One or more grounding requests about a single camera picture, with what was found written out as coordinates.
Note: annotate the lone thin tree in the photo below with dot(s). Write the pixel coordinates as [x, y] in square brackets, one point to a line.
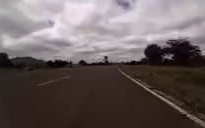
[105, 59]

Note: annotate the dark grey asphalt road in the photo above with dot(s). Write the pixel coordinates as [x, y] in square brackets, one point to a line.
[86, 100]

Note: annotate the row of distant trees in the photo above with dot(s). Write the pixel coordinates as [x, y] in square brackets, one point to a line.
[61, 63]

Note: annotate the white dashed centre line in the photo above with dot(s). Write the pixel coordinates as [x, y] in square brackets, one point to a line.
[54, 80]

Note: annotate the group of dark trees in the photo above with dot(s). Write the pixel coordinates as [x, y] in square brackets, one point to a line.
[176, 52]

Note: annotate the dark hill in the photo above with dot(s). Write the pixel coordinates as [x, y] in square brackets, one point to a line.
[25, 61]

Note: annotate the grass verge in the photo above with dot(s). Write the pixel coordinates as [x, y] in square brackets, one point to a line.
[183, 83]

